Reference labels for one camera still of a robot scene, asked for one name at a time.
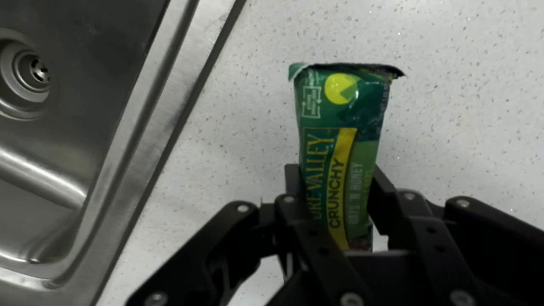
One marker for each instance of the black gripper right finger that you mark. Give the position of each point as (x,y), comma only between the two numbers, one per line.
(481,256)

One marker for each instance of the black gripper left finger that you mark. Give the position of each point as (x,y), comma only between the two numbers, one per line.
(226,256)

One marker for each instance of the green candy bar wrapper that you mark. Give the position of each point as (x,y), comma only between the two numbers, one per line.
(340,142)

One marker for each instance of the stainless steel double sink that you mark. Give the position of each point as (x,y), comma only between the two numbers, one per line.
(85,113)

